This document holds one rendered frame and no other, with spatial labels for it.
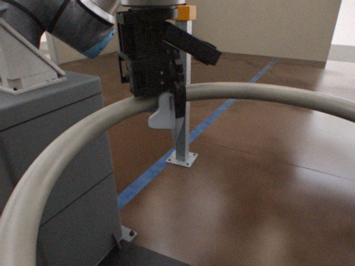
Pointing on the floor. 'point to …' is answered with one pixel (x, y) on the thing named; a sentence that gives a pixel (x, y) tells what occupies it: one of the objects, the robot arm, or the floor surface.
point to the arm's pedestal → (68, 220)
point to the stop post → (182, 146)
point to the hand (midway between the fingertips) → (170, 127)
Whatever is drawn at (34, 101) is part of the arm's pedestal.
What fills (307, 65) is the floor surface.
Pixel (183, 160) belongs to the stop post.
